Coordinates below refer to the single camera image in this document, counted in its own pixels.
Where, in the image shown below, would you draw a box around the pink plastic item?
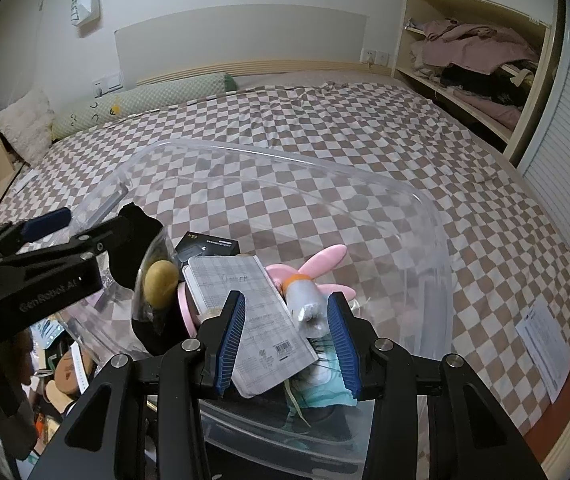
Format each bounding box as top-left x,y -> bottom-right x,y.
177,282 -> 206,338

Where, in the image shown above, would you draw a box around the pile of pink clothes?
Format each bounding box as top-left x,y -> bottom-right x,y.
410,19 -> 540,76

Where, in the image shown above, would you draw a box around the checkered bedsheet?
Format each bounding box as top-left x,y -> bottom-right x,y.
0,77 -> 570,441

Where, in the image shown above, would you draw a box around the black cardboard box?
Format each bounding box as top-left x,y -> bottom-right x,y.
174,231 -> 241,281

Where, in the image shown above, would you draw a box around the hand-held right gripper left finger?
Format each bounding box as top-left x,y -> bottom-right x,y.
25,290 -> 247,480

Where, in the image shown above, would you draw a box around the green bolster pillow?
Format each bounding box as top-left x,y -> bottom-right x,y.
51,72 -> 238,140

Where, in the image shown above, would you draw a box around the wooden headboard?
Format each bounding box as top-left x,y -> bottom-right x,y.
135,60 -> 393,86

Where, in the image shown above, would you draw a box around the teal cloth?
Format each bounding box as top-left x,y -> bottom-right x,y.
285,345 -> 358,411

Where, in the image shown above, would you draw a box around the white paper sheet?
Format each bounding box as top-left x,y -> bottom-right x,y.
515,292 -> 570,403

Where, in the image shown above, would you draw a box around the silver foil box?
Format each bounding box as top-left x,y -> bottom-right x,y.
182,255 -> 320,399

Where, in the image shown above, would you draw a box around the clear plastic container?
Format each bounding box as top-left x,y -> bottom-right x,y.
58,139 -> 453,480

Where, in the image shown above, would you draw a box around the folded pink clothes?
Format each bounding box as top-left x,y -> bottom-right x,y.
457,87 -> 523,131

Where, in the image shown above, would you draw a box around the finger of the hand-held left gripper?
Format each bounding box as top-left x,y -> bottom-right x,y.
0,208 -> 72,257
0,216 -> 133,267

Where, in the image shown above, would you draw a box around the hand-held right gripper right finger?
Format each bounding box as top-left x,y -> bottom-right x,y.
326,291 -> 548,480

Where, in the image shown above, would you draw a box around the white fluffy pillow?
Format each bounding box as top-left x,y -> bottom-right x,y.
0,87 -> 56,166

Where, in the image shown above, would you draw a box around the wardrobe shelf unit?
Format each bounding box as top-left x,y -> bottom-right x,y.
394,0 -> 560,166

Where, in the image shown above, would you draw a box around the yellow round toy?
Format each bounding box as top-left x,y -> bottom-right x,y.
144,260 -> 178,308

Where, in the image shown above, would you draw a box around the black clothes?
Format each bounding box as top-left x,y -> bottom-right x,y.
440,62 -> 533,108

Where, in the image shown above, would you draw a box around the white headboard panel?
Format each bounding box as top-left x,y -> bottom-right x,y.
115,12 -> 368,86

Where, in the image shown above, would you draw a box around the brown plush toy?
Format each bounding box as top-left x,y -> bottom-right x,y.
48,347 -> 86,406

